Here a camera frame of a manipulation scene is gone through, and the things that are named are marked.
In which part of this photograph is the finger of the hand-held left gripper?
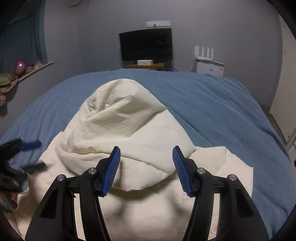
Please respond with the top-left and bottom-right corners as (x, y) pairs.
(22, 163), (46, 174)
(20, 140), (42, 151)

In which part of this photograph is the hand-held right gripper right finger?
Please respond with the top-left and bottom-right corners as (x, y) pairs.
(172, 146), (270, 241)

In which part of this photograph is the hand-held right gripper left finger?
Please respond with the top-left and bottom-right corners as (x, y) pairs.
(25, 146), (121, 241)

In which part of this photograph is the white hooded jacket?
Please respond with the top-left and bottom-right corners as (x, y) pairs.
(15, 78), (253, 241)

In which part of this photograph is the pile of clothes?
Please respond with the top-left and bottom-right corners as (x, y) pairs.
(0, 73), (19, 107)

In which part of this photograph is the blue fleece blanket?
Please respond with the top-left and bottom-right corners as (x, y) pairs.
(0, 68), (292, 241)

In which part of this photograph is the wooden window sill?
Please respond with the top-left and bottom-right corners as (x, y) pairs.
(17, 61), (54, 82)

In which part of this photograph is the pink round object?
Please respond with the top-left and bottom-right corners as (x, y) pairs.
(15, 59), (26, 75)

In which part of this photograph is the white box under router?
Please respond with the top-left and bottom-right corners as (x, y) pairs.
(195, 61), (225, 77)

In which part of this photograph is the small wooden table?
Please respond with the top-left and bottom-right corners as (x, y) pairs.
(126, 62), (166, 70)

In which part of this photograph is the blue curtain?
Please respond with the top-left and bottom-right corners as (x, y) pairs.
(0, 0), (48, 75)

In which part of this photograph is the white router with antennas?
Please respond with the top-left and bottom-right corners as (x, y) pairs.
(194, 45), (225, 66)

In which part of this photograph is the black flat screen monitor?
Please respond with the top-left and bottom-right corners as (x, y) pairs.
(119, 28), (173, 62)

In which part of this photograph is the white wardrobe door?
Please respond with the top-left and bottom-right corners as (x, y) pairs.
(269, 14), (296, 149)

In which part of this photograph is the white wall box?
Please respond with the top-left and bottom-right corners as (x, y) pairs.
(146, 21), (171, 28)

